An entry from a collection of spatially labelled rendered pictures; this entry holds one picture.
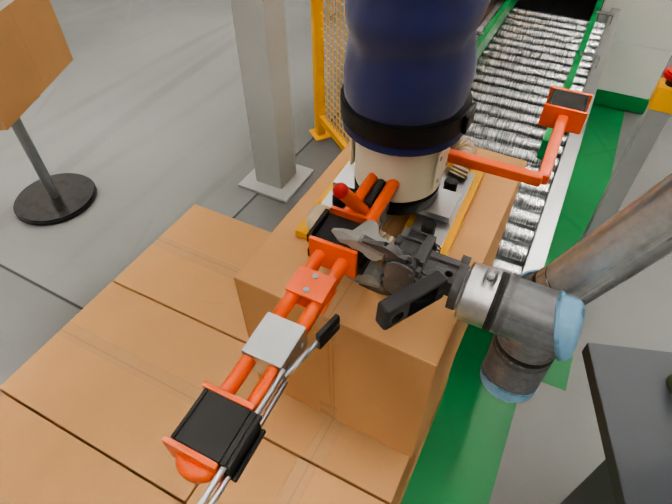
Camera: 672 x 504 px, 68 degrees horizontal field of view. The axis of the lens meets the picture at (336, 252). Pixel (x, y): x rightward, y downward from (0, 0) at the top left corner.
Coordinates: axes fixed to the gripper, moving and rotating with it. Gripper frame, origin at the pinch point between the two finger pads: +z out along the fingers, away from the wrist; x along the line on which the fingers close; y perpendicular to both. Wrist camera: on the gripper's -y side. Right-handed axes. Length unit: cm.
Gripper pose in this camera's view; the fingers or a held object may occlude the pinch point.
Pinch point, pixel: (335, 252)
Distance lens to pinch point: 79.2
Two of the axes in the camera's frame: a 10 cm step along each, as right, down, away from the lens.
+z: -8.9, -3.4, 3.0
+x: 0.1, -6.8, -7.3
